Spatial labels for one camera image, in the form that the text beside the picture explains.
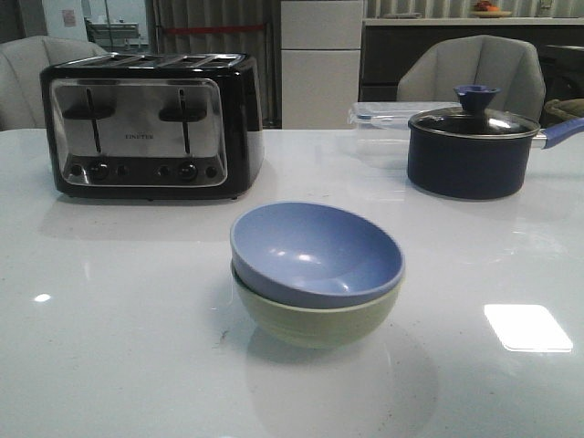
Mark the glass pot lid blue knob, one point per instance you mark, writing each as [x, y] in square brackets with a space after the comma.
[474, 118]

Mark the clear plastic food container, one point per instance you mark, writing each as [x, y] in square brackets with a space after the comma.
[381, 130]

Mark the blue bowl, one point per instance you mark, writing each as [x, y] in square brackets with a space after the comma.
[312, 255]

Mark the black and chrome toaster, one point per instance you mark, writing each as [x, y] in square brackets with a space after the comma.
[123, 126]

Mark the dark counter with white top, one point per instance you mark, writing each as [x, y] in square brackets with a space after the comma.
[390, 47]

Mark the white cabinet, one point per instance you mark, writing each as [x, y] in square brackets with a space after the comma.
[320, 62]

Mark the grey chair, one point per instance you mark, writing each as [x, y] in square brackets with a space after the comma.
[508, 64]
[22, 61]

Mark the dark blue saucepan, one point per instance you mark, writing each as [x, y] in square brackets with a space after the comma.
[481, 167]

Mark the fruit bowl on counter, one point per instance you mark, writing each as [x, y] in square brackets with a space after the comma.
[486, 9]

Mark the grey chair right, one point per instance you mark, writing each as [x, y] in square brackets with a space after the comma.
[508, 64]

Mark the green bowl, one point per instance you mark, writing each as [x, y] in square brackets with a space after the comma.
[316, 328]

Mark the grey chair left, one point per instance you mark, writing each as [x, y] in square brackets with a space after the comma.
[22, 61]

